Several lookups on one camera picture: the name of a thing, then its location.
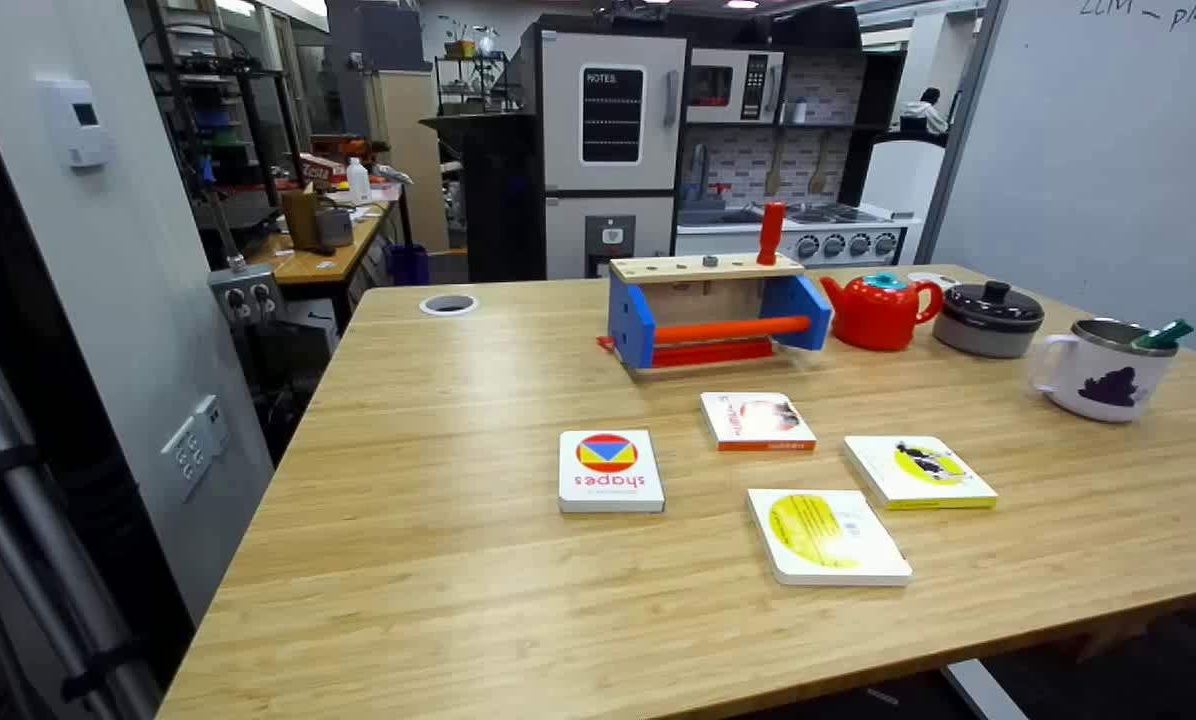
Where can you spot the white cabinet under oven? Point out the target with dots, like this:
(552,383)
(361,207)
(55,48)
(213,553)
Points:
(611,235)

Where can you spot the white microwave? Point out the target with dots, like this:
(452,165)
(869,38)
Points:
(733,85)

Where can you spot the gray pot with black lid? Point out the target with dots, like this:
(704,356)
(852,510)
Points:
(989,321)

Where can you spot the gray electrical box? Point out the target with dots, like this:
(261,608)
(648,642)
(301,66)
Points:
(244,292)

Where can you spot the white lab oven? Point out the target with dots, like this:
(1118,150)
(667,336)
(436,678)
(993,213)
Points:
(613,115)

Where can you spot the white mug with purple print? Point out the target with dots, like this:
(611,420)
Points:
(1103,383)

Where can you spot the person in background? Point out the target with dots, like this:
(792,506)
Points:
(926,115)

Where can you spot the white wall outlet plate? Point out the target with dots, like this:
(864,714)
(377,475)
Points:
(196,447)

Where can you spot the wooden toy bench blue sides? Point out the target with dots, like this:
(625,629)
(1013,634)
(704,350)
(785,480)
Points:
(636,321)

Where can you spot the blue bin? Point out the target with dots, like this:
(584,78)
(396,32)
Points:
(408,267)

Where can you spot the metal shelf rack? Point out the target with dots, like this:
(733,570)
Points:
(217,121)

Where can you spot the black cabinet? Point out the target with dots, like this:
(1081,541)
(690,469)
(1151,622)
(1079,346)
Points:
(498,202)

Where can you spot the white book large yellow circle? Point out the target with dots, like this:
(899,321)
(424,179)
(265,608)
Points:
(828,535)

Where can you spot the white plastic bottle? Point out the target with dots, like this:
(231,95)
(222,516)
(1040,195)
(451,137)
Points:
(357,180)

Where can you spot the book yellow circle black figure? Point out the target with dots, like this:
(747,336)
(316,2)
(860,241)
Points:
(917,469)

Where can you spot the white wall thermostat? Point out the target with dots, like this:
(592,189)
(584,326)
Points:
(77,121)

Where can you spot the black and silver tripod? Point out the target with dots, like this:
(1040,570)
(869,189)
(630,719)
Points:
(36,535)

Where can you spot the red teapot with teal knob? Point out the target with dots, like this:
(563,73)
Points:
(877,319)

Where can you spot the white book red yellow circle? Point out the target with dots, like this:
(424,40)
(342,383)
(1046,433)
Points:
(611,469)

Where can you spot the red wooden peg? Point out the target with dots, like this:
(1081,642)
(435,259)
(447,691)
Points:
(768,231)

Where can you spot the orange wooden dowel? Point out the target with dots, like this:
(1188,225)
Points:
(738,328)

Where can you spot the wooden workbench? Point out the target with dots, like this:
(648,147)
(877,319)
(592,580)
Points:
(323,262)

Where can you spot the brown cardboard box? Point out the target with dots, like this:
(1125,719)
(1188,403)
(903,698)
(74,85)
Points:
(315,222)

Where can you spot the white rounded appliance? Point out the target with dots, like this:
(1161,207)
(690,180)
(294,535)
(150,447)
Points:
(903,180)

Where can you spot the toy stove with knobs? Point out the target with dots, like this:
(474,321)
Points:
(821,241)

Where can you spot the white book with red edge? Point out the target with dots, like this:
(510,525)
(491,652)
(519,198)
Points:
(756,418)

